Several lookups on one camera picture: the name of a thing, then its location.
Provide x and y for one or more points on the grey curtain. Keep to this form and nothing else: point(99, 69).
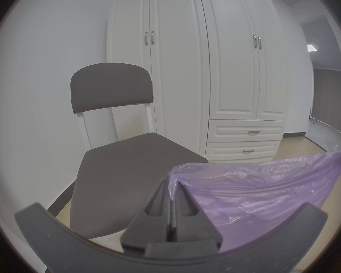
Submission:
point(329, 101)

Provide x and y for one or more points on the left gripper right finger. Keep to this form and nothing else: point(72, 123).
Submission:
point(196, 229)

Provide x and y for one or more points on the white chair grey cushions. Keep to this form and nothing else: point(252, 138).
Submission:
point(116, 175)

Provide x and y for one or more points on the ceiling light panel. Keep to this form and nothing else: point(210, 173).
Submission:
point(312, 47)

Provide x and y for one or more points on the white wardrobe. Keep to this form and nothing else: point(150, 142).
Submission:
point(230, 67)

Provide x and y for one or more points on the purple plastic bag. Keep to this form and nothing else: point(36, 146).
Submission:
point(244, 186)

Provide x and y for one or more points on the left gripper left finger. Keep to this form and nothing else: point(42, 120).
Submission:
point(147, 229)

